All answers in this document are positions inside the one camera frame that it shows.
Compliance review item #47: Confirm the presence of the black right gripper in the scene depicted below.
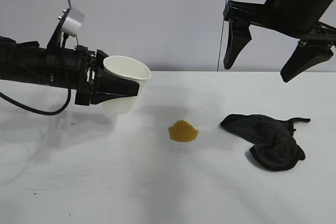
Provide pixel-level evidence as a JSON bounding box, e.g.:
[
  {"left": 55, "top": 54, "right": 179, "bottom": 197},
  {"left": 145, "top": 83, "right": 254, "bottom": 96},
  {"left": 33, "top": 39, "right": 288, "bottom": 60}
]
[{"left": 223, "top": 0, "right": 336, "bottom": 83}]

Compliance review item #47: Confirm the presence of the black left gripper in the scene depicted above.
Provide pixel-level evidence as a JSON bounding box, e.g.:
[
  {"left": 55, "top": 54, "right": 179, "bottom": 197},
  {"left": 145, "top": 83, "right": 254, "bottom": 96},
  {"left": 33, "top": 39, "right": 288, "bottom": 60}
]
[{"left": 74, "top": 46, "right": 141, "bottom": 105}]

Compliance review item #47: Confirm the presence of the white paper cup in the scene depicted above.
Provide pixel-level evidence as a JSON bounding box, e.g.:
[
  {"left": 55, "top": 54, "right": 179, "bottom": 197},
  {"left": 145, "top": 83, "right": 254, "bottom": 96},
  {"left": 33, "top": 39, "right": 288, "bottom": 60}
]
[{"left": 102, "top": 55, "right": 152, "bottom": 115}]

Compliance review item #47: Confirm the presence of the black cloth rag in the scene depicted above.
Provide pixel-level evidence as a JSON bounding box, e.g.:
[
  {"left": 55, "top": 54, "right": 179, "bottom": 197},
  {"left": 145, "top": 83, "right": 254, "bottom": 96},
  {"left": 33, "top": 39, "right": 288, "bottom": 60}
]
[{"left": 219, "top": 113, "right": 312, "bottom": 172}]

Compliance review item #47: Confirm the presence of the brown liquid spill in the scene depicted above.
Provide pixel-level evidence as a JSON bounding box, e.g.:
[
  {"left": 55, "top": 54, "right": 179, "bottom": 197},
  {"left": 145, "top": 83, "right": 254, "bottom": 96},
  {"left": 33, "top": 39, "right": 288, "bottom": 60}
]
[{"left": 167, "top": 120, "right": 200, "bottom": 144}]

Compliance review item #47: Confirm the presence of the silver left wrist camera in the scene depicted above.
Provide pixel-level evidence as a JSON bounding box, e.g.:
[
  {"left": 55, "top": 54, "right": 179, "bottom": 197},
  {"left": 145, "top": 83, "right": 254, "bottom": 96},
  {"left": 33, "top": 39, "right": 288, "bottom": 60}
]
[{"left": 47, "top": 7, "right": 86, "bottom": 51}]

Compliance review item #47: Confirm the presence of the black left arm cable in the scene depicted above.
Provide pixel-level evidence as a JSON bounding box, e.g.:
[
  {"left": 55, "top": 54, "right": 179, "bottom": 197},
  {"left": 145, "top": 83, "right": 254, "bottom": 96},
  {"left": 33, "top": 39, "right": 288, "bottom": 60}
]
[{"left": 0, "top": 31, "right": 72, "bottom": 116}]

